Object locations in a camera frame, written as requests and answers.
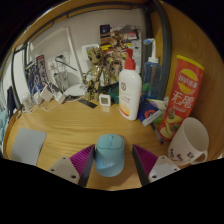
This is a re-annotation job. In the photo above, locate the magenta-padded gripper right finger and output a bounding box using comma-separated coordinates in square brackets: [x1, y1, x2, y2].
[131, 143, 181, 187]

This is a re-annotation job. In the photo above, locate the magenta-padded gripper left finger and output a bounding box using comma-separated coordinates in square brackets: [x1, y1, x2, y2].
[48, 143, 97, 188]

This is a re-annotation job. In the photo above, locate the light blue computer mouse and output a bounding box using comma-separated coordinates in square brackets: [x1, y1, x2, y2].
[94, 133, 126, 178]

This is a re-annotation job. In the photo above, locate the grey mouse pad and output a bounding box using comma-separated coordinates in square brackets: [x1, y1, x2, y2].
[11, 127, 48, 167]

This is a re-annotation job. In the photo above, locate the white mug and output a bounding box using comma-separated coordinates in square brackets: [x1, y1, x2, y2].
[167, 116, 210, 167]

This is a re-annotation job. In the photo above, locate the small blue box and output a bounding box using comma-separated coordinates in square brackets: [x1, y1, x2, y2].
[137, 99, 163, 127]

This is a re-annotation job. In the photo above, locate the small white cube clock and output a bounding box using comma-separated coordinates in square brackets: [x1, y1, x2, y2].
[98, 93, 113, 108]

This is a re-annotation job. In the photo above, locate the white pump lotion bottle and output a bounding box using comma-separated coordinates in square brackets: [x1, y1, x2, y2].
[118, 48, 143, 121]

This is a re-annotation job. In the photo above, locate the white power adapter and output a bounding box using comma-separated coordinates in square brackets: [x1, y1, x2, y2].
[39, 87, 54, 103]
[53, 91, 67, 104]

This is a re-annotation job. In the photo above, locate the white desk lamp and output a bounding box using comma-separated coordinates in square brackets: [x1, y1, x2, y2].
[54, 54, 88, 98]

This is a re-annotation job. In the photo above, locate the red chips can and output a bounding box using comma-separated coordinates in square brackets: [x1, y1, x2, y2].
[157, 54, 205, 141]

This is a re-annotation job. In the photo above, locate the clear plastic bag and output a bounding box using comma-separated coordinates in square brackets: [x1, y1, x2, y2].
[21, 93, 38, 113]

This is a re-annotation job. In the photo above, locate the brown tree-creature figurine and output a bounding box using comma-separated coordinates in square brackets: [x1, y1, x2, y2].
[82, 46, 105, 102]

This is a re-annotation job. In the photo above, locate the blue robot model box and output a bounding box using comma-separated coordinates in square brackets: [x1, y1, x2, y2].
[24, 54, 49, 96]

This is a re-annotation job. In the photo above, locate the colourful figure box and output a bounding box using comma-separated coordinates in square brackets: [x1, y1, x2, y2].
[99, 23, 143, 84]

